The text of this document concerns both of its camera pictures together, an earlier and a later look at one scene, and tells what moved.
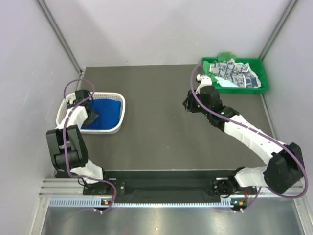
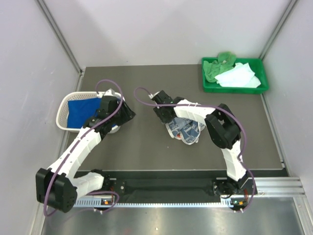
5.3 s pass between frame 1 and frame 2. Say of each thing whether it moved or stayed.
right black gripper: moved
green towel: stayed
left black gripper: moved
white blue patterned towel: moved
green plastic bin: stayed
